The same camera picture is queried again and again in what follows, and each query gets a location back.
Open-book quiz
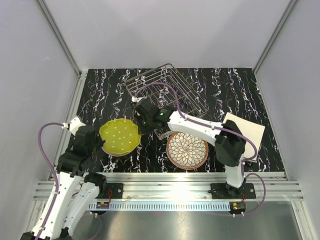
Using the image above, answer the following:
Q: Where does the floral patterned brown plate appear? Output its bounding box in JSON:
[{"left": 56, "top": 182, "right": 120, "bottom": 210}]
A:
[{"left": 166, "top": 132, "right": 209, "bottom": 170}]

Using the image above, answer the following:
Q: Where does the pink polka dot plate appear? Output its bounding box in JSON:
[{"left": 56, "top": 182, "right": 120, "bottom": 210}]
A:
[{"left": 101, "top": 141, "right": 140, "bottom": 157}]

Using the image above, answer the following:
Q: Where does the orange polka dot plate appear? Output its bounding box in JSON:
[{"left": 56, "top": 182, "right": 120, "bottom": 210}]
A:
[{"left": 132, "top": 127, "right": 141, "bottom": 149}]

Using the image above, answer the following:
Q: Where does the black marble pattern mat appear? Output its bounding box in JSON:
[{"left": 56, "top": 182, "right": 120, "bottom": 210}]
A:
[{"left": 77, "top": 65, "right": 285, "bottom": 176}]

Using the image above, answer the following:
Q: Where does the metal wire dish rack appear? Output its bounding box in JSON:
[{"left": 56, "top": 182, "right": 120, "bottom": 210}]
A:
[{"left": 125, "top": 63, "right": 209, "bottom": 139}]

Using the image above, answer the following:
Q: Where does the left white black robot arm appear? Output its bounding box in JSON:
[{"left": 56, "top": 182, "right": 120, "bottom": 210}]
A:
[{"left": 21, "top": 123, "right": 108, "bottom": 240}]

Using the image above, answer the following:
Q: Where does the green polka dot plate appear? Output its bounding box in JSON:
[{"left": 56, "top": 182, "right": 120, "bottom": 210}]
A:
[{"left": 99, "top": 118, "right": 138, "bottom": 142}]

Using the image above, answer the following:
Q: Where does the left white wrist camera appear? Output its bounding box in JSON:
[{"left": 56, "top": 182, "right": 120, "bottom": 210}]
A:
[{"left": 68, "top": 116, "right": 86, "bottom": 136}]

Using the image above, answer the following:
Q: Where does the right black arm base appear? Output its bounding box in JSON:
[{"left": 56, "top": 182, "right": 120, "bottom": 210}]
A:
[{"left": 208, "top": 182, "right": 256, "bottom": 200}]

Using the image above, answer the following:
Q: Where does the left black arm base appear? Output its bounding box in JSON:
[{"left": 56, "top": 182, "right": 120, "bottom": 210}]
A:
[{"left": 96, "top": 182, "right": 124, "bottom": 200}]

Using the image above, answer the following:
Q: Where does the white slotted cable duct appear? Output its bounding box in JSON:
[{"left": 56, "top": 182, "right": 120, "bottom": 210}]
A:
[{"left": 87, "top": 201, "right": 230, "bottom": 212}]

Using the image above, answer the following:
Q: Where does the aluminium frame post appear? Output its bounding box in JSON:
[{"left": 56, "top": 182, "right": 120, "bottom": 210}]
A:
[
  {"left": 252, "top": 0, "right": 299, "bottom": 75},
  {"left": 35, "top": 0, "right": 83, "bottom": 78}
]

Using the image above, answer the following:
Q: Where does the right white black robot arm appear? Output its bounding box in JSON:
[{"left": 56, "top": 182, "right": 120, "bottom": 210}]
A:
[{"left": 131, "top": 97, "right": 249, "bottom": 199}]

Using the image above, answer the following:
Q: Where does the right aluminium frame post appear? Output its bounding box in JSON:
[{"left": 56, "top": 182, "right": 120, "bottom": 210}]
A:
[{"left": 252, "top": 0, "right": 299, "bottom": 75}]

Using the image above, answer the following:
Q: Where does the aluminium mounting rail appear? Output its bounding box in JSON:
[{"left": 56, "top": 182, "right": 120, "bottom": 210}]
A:
[{"left": 33, "top": 171, "right": 305, "bottom": 204}]

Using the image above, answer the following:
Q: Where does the left aluminium frame post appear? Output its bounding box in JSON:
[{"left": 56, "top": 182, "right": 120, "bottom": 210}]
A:
[{"left": 35, "top": 0, "right": 83, "bottom": 78}]

